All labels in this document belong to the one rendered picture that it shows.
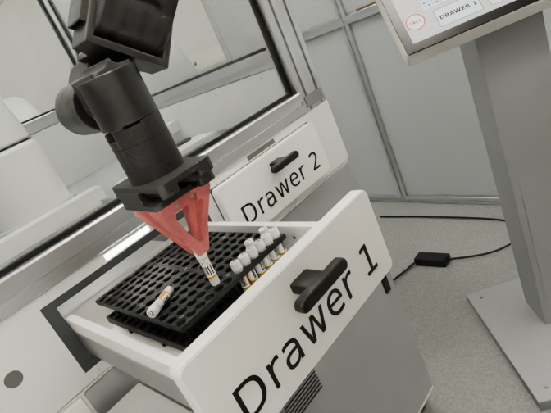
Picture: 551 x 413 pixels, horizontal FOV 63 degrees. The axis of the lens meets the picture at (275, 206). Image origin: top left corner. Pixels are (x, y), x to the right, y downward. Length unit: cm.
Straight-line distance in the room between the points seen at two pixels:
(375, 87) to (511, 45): 124
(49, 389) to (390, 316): 81
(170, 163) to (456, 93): 187
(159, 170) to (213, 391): 20
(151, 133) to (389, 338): 92
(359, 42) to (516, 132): 124
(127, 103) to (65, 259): 31
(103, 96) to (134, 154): 6
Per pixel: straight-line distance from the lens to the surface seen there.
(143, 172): 45
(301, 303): 40
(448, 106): 225
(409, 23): 112
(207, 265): 50
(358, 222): 52
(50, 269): 68
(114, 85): 43
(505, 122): 130
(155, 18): 47
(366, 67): 241
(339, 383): 109
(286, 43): 98
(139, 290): 63
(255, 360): 42
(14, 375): 69
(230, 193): 79
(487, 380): 155
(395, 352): 126
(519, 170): 135
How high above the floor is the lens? 113
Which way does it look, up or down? 20 degrees down
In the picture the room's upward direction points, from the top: 25 degrees counter-clockwise
